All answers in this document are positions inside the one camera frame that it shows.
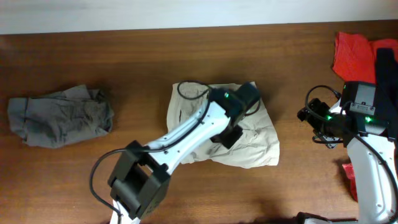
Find beige cargo shorts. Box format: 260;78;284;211
167;83;280;169

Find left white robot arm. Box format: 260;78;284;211
108;86;259;223

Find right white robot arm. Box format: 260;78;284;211
297;97;397;223

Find black garment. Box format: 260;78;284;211
375;48;397;139

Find red garment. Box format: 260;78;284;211
331;31;398;202

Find grey crumpled garment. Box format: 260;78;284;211
7;85;114;149

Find right black cable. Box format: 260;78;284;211
303;84;398;200

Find black cable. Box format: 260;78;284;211
88;80;262;224
303;84;398;200

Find left black cable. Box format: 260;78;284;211
88;80;262;224

